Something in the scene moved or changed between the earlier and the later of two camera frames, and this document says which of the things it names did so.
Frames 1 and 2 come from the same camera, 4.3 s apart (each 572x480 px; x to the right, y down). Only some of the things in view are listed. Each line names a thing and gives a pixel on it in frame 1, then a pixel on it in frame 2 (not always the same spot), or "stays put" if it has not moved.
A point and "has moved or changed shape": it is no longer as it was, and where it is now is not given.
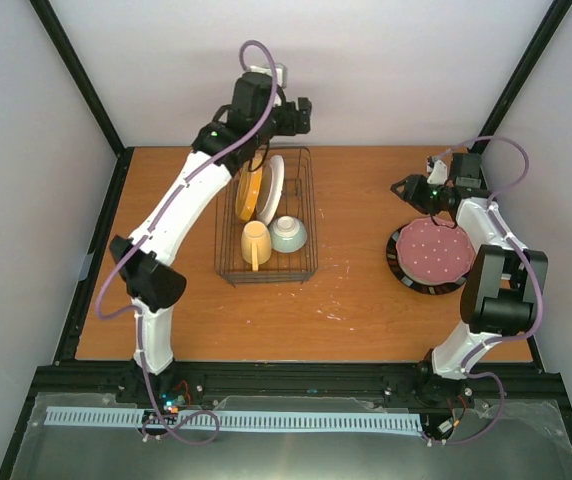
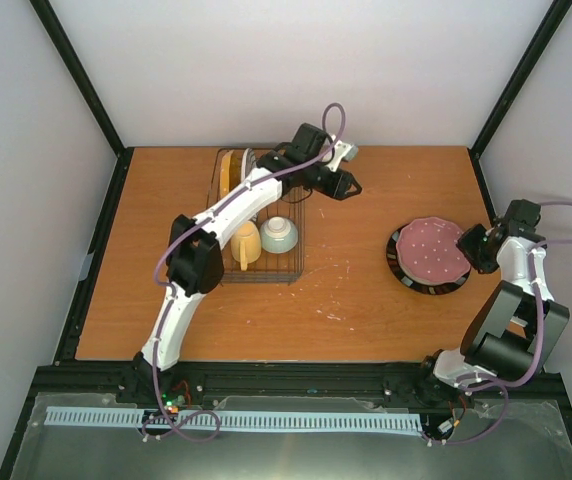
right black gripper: (412, 192) to (465, 245)
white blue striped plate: (271, 188) has moved or changed shape
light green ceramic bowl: (288, 234) has moved or changed shape
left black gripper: (291, 127) to (341, 183)
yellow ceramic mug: (256, 243) has moved or changed shape
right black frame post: (551, 20) stays put
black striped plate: (404, 281) stays put
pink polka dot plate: (434, 251) stays put
